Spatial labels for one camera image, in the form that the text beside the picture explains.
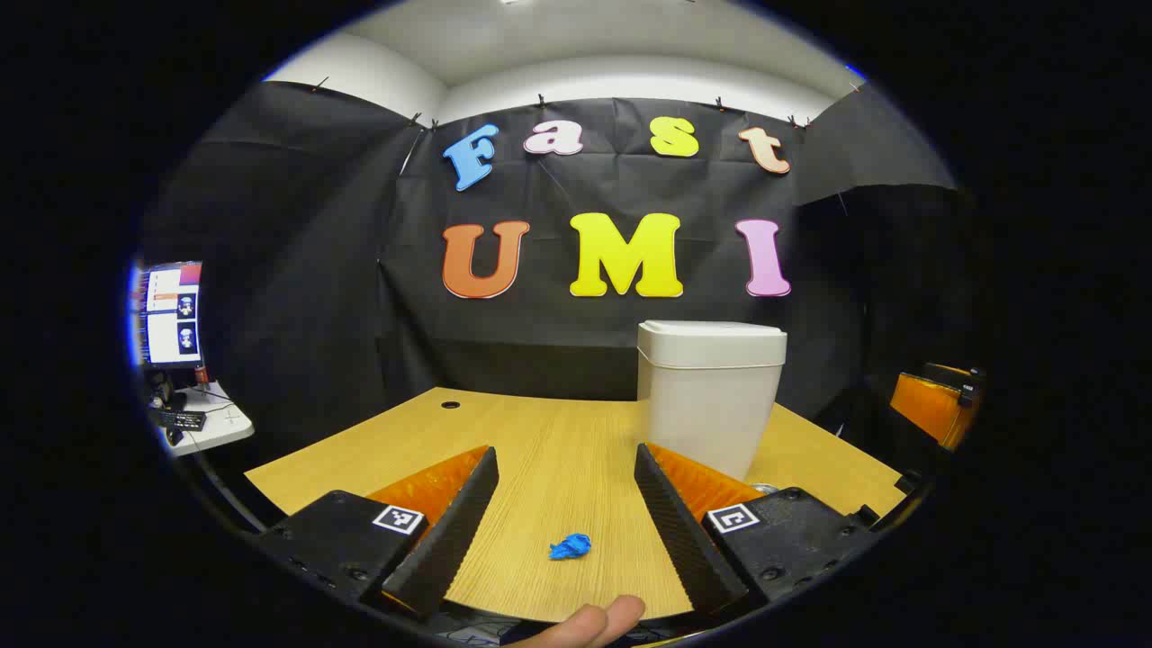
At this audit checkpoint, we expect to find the wooden desktop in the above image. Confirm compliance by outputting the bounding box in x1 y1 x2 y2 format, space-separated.
245 387 908 624

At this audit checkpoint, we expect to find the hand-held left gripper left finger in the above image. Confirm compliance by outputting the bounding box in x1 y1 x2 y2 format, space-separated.
255 445 500 620

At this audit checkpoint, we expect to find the black monitor stand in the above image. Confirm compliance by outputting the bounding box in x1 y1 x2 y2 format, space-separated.
148 369 185 413

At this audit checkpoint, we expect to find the computer monitor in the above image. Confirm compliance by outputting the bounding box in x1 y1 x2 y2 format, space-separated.
133 261 204 368

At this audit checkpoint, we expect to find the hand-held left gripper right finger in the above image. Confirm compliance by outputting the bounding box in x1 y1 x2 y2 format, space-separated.
634 441 881 617

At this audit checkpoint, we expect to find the white side table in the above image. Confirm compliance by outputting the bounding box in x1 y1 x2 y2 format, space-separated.
157 382 255 458

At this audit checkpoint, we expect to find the white desktop garbage bin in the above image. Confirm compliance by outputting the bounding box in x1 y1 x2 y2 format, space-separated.
637 319 788 482

